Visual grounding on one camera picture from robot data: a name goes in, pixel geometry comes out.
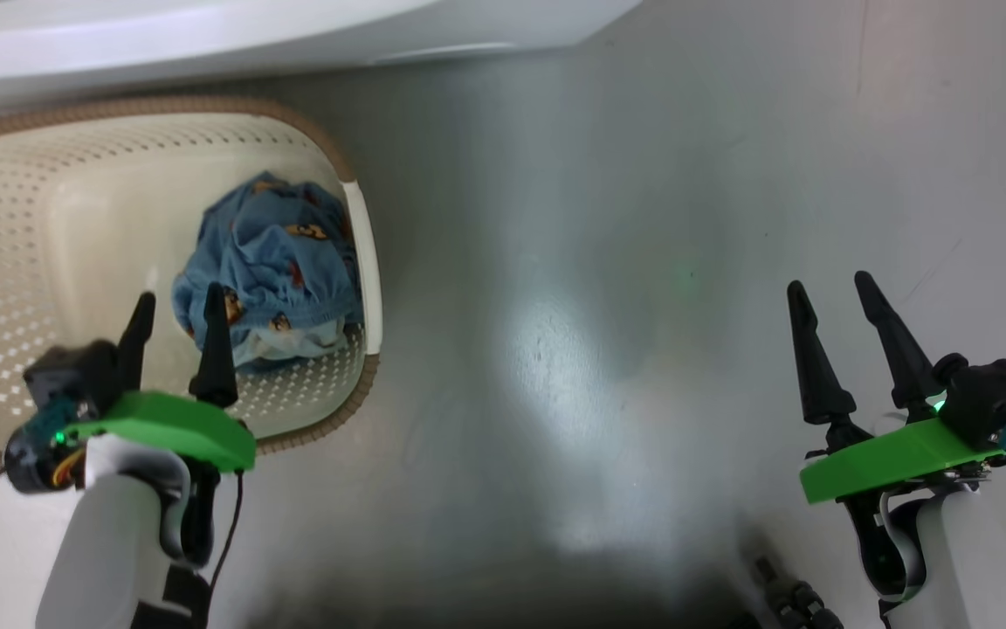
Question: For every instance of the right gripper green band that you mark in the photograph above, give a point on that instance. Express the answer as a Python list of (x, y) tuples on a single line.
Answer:
[(896, 459)]

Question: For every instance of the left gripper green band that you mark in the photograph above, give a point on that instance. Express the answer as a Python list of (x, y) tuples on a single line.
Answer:
[(171, 424)]

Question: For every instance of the blue bear print garment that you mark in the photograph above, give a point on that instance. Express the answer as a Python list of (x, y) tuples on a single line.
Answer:
[(276, 253)]

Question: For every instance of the black knobbed robot base part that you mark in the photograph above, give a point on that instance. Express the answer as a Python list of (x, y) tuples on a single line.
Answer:
[(795, 598)]

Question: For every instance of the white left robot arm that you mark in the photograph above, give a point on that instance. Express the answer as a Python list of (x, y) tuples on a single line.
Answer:
[(110, 542)]

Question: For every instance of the cream perforated laundry basket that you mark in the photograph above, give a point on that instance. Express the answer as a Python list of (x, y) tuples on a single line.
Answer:
[(49, 218)]

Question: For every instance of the white front-load washing machine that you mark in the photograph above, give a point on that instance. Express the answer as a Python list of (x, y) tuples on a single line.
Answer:
[(206, 35)]

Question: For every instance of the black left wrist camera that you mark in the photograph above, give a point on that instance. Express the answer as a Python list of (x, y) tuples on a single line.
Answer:
[(71, 376)]

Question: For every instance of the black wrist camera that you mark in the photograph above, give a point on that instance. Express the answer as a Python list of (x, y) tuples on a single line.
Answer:
[(71, 376), (992, 397)]

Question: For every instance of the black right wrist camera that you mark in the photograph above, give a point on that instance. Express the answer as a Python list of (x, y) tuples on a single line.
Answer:
[(992, 397)]

